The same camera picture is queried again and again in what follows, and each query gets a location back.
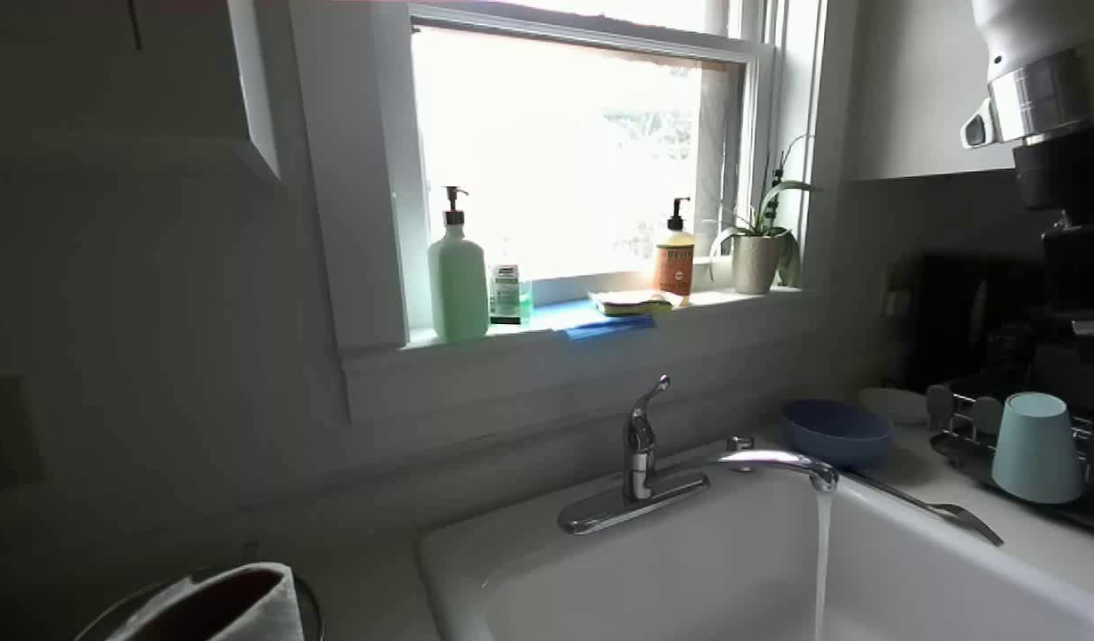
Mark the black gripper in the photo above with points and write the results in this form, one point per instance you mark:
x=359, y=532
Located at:
x=1074, y=178

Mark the blue bowl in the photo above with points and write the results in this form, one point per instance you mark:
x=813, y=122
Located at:
x=835, y=431

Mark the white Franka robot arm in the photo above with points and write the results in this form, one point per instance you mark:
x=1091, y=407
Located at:
x=1030, y=46

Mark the running water stream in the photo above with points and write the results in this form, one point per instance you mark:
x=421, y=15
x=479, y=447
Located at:
x=822, y=555

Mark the white kitchen sink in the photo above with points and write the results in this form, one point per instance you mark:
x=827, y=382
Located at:
x=688, y=571

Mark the black countertop appliance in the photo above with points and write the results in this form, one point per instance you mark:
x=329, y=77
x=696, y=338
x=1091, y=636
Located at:
x=955, y=320

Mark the light blue cup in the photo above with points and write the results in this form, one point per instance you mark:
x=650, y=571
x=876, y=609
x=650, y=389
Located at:
x=1036, y=450

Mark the green orchid plant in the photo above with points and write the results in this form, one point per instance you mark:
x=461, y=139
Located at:
x=780, y=198

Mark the white plant pot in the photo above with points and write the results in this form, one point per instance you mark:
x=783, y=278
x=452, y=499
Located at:
x=757, y=266

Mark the black drying rack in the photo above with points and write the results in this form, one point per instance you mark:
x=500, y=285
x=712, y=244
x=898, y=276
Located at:
x=1047, y=513

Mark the silver fork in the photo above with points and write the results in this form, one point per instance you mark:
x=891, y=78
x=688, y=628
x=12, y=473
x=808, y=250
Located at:
x=949, y=513

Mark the amber soap pump bottle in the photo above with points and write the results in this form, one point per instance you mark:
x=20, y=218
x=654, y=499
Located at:
x=676, y=268

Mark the blue cloth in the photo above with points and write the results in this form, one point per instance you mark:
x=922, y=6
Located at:
x=592, y=320

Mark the chrome sink faucet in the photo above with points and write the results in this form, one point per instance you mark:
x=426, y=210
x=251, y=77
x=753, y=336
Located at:
x=639, y=469

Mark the small green jar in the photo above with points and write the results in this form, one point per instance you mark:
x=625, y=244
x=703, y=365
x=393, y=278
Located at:
x=506, y=298

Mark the green soap pump bottle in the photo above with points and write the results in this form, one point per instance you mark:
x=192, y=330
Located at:
x=458, y=285

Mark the white wall cabinet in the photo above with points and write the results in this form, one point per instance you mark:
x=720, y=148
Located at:
x=93, y=72
x=915, y=84

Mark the white window frame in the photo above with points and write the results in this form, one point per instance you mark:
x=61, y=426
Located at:
x=354, y=178

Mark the beige wall outlet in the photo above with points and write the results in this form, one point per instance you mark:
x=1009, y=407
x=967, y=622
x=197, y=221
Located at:
x=3, y=431

